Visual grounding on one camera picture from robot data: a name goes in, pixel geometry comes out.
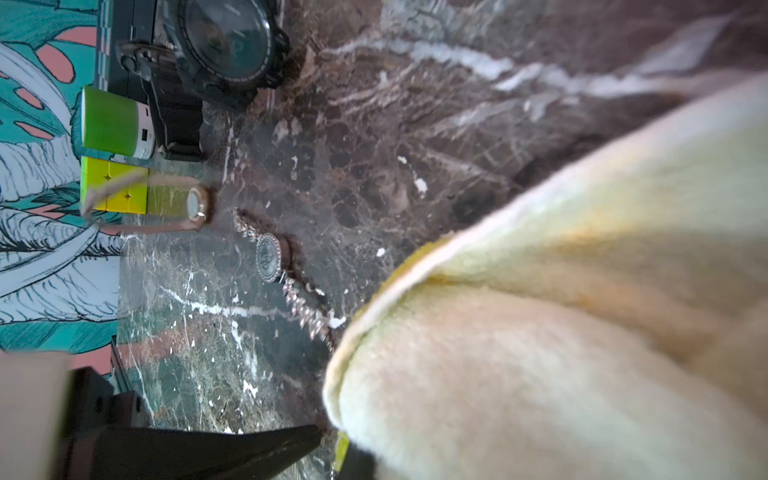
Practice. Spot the brown strap watch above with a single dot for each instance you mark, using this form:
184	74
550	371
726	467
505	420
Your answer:
180	203

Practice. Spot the silver chain watch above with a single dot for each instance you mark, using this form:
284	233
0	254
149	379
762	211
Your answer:
274	263

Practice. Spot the green white cylinder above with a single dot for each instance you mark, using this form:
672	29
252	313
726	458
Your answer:
115	124

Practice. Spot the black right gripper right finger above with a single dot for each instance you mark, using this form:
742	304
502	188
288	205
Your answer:
356	464

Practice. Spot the yellow green patterned towel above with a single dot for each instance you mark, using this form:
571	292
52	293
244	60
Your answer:
610	323

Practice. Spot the black white checkerboard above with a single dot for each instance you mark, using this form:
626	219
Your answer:
121	21

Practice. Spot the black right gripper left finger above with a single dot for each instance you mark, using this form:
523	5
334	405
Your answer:
114	452

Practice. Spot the colourful rubik's cube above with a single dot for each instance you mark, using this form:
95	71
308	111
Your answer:
112	187

